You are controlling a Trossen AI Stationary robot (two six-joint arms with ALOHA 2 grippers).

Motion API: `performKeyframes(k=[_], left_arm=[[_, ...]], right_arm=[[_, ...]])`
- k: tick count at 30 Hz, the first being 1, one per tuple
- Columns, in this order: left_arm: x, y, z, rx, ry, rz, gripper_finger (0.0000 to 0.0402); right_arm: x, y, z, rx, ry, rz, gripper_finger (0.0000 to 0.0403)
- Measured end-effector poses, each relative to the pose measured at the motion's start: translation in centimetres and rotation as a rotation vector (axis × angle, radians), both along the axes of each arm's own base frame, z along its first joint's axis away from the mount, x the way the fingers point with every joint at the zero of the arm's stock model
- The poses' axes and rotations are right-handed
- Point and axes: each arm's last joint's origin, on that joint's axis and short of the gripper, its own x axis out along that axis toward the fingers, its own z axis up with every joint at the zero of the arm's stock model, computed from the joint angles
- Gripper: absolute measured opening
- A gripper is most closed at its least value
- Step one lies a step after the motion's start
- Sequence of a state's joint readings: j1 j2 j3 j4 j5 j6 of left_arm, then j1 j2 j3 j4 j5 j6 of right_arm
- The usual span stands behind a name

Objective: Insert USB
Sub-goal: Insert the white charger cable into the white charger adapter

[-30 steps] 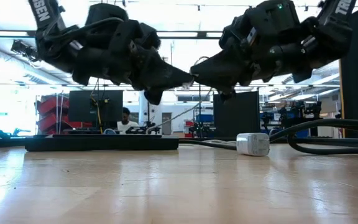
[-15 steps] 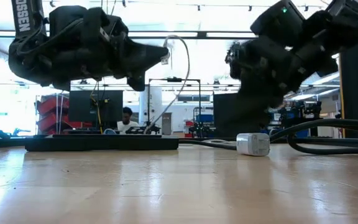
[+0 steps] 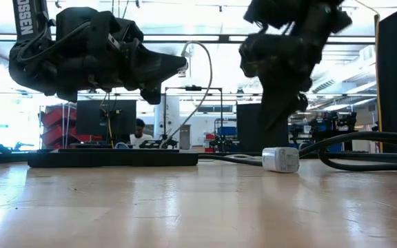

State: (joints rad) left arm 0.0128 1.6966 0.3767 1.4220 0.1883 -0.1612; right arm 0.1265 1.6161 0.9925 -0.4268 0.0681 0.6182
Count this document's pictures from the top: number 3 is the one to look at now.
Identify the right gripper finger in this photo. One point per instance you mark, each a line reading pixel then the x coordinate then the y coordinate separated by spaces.
pixel 272 103
pixel 291 96

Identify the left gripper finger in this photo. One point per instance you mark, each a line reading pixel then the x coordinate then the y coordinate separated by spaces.
pixel 153 78
pixel 153 58

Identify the white USB charger adapter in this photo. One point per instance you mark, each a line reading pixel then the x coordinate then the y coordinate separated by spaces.
pixel 281 160

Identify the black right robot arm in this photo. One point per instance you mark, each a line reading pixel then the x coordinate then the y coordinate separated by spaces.
pixel 298 13

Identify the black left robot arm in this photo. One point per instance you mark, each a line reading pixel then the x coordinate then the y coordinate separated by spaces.
pixel 29 20

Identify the black rectangular panel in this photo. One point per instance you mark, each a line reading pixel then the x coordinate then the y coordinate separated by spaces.
pixel 250 137

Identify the black computer monitor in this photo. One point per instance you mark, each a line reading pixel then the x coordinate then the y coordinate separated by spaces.
pixel 91 117

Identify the person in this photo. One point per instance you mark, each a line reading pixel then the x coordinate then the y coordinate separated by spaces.
pixel 140 137

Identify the red storage bin rack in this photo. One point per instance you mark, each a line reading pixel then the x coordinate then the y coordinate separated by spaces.
pixel 55 117

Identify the black power strip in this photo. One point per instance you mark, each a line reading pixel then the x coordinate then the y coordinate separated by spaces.
pixel 115 159

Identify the black aluminium table frame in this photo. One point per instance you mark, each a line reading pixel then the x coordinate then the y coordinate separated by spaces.
pixel 2 157

